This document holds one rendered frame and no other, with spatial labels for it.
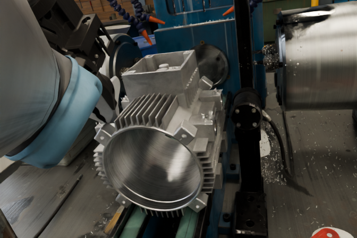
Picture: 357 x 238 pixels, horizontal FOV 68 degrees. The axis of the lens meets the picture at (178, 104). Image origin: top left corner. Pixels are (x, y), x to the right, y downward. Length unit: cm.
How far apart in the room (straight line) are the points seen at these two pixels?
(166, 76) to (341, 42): 37
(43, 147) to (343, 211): 58
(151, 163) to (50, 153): 37
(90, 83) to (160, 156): 39
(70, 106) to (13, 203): 74
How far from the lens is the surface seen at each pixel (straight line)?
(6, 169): 50
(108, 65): 72
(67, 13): 34
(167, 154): 56
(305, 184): 70
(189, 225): 46
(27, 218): 81
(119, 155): 48
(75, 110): 17
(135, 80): 43
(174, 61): 53
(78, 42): 33
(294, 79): 62
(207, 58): 83
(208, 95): 48
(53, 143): 17
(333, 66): 62
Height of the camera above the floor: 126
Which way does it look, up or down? 24 degrees down
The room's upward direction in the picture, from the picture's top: 11 degrees counter-clockwise
